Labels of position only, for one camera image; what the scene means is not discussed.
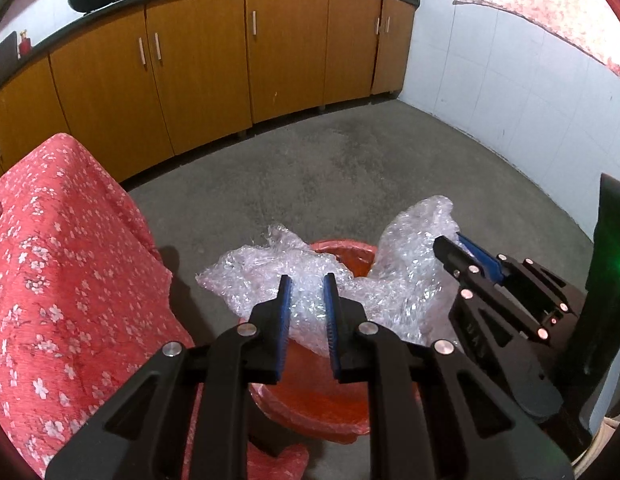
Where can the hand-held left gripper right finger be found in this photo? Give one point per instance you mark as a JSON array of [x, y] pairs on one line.
[[332, 330]]

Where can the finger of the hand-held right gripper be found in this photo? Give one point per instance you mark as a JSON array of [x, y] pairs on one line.
[[455, 260], [477, 252]]

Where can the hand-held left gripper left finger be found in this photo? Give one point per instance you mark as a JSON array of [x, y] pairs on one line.
[[285, 330]]

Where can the clear bubble wrap sheet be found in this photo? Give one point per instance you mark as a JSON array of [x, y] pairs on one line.
[[400, 260]]

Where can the red plastic bin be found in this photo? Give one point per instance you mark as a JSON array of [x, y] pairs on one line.
[[315, 400]]

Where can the red floral tablecloth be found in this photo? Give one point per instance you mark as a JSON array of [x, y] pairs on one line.
[[64, 260]]

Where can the wooden kitchen base cabinet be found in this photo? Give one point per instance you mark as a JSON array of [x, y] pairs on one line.
[[199, 70]]

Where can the small red bottle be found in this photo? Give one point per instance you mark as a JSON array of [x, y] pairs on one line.
[[24, 42]]

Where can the black box on counter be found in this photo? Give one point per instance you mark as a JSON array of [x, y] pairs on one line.
[[4, 55]]

